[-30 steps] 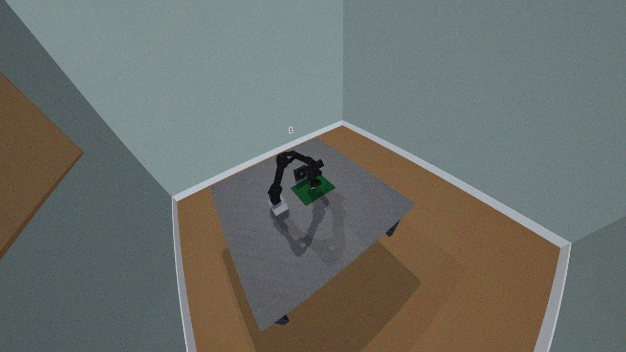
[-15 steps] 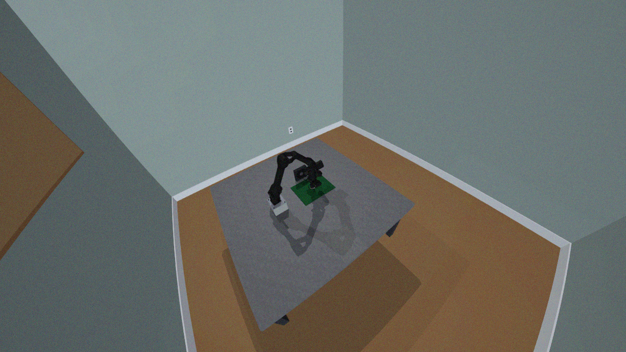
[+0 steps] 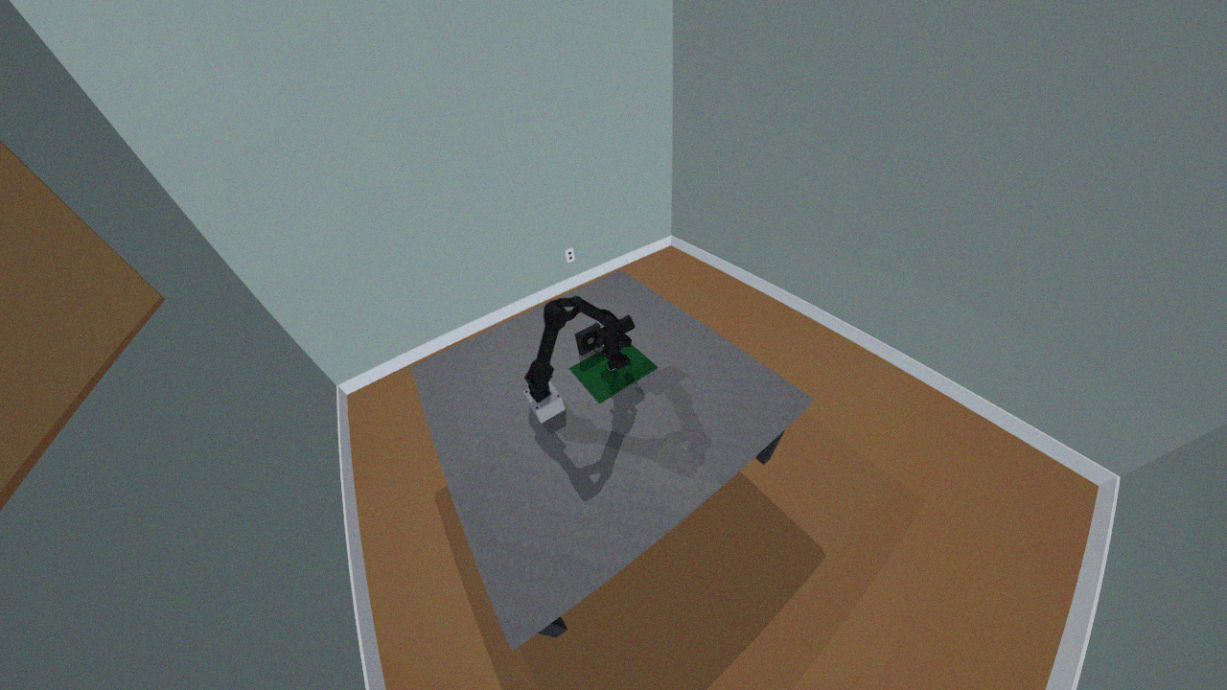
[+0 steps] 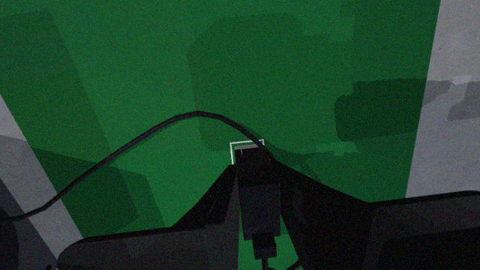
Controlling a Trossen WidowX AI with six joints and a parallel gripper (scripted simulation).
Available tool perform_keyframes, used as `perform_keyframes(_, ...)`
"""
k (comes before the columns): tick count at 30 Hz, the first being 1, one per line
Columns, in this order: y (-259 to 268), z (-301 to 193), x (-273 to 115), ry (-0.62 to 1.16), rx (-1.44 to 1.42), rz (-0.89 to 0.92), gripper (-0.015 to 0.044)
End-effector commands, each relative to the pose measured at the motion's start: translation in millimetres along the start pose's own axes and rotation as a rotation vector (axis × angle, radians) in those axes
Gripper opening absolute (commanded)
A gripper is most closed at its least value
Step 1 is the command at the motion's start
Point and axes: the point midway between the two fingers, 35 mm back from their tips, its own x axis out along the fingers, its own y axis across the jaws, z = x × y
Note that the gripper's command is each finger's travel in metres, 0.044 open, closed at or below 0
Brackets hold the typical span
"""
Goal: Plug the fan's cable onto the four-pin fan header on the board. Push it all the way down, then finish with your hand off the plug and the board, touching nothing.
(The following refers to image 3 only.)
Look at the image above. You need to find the green circuit board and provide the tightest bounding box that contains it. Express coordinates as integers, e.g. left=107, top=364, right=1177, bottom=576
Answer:
left=569, top=344, right=658, bottom=403

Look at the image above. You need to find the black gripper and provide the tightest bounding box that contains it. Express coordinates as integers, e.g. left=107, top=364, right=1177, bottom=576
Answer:
left=595, top=336, right=631, bottom=370

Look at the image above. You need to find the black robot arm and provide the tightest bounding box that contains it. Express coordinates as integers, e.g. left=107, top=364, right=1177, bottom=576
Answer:
left=524, top=296, right=636, bottom=403

